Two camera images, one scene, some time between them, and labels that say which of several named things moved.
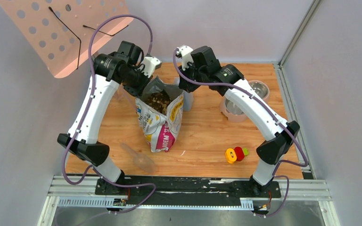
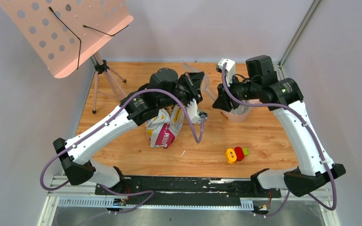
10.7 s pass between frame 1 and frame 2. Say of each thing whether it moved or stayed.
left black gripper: moved
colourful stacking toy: stayed
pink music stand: stayed
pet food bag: stayed
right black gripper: moved
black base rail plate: stayed
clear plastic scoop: moved
